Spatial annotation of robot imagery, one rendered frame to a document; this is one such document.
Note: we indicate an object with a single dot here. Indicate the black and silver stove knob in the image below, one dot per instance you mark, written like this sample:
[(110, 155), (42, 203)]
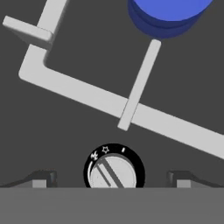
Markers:
[(114, 172)]

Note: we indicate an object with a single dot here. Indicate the blue flame burner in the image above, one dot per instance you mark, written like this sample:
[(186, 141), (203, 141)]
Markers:
[(166, 17)]

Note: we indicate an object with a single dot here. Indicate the light grey burner grate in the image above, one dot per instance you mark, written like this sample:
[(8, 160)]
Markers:
[(96, 96)]

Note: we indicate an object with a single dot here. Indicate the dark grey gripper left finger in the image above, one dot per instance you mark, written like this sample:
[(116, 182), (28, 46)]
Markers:
[(43, 178)]

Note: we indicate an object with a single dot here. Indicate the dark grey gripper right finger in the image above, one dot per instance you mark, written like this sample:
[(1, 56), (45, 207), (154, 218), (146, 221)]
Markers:
[(180, 178)]

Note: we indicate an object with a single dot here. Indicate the dark grey stove hob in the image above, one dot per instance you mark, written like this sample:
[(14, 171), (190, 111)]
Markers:
[(73, 122)]

